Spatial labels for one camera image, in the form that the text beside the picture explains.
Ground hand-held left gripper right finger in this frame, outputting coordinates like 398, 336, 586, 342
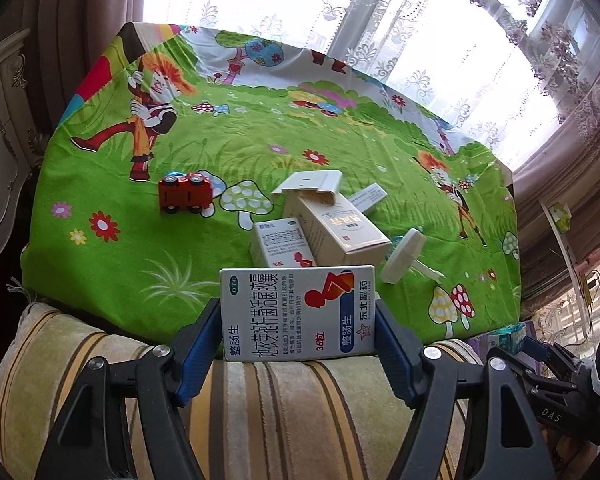
375, 299, 563, 480

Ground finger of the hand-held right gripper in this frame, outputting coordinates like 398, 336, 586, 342
521, 337, 588, 376
525, 367, 578, 401

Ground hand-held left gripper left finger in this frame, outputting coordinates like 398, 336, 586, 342
32, 297, 226, 480

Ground teal carton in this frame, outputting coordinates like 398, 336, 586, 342
489, 324, 527, 356

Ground purple cardboard box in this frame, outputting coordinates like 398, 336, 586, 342
467, 321, 538, 361

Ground large white carton red figure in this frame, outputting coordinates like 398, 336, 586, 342
219, 265, 378, 363

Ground red toy car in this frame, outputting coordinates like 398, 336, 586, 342
158, 172, 215, 215

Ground embroidered beige cloth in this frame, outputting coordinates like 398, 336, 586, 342
522, 300, 600, 348

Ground white plastic applicator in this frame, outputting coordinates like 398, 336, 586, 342
382, 227, 448, 286

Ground striped plush cushion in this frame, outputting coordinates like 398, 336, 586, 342
0, 302, 483, 480

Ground white card with green print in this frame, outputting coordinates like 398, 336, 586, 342
539, 199, 597, 306

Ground beige carton with open flap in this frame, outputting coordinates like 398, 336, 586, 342
270, 170, 393, 267

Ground small white carton red figure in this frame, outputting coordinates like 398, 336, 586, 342
249, 217, 317, 270

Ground green cartoon printed tablecloth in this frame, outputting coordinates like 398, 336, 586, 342
20, 22, 523, 346

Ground small white paper box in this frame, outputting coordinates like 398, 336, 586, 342
350, 184, 387, 213

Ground cream carved dresser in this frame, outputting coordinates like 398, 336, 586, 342
0, 27, 38, 267

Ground white lace curtain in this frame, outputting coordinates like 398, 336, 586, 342
142, 0, 600, 171

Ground brown curtain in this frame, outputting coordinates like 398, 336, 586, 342
22, 0, 153, 126

